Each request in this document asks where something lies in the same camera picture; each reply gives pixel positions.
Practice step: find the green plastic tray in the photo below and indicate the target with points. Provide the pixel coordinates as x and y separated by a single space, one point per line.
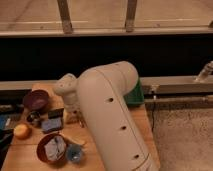
135 98

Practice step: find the purple bowl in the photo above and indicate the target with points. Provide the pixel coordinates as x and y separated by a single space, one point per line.
36 100

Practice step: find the wooden spatula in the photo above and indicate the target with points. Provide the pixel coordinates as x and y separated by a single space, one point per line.
73 139

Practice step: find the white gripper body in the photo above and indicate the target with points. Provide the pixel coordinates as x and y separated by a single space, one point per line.
71 113

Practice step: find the blue sponge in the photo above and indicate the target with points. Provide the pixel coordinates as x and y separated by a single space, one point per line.
51 125

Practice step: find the red-brown bowl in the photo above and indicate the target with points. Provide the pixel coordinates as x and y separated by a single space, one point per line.
40 151

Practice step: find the orange fruit toy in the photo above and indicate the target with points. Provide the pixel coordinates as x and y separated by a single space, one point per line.
22 131

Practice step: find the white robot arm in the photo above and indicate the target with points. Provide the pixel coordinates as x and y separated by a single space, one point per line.
98 94

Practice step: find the black rectangular block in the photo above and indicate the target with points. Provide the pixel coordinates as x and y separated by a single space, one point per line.
55 113

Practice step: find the blue cup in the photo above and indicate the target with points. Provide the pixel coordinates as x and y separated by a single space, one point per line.
74 153

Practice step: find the grey crumpled cloth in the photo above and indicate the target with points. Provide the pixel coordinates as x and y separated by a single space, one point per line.
55 148

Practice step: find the dark round object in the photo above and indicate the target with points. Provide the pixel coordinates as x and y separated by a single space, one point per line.
34 119

